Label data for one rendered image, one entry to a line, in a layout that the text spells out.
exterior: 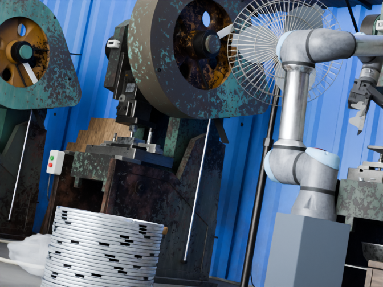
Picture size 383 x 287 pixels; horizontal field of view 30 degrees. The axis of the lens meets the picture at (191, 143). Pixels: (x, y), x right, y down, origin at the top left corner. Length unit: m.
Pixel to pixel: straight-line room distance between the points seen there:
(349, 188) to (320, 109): 1.85
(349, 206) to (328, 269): 0.61
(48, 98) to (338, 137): 2.16
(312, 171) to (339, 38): 0.46
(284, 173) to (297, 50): 0.43
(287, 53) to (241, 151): 2.58
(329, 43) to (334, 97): 2.26
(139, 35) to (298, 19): 0.81
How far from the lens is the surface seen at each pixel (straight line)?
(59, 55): 5.47
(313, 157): 2.38
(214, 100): 3.98
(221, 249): 5.03
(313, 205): 2.36
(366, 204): 2.88
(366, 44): 2.59
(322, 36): 2.46
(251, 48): 3.63
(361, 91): 2.83
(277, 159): 2.47
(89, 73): 6.46
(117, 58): 4.27
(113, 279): 1.81
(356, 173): 3.03
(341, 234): 2.38
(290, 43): 2.51
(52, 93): 5.42
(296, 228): 2.32
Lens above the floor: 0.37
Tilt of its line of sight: 6 degrees up
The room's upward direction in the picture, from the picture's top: 10 degrees clockwise
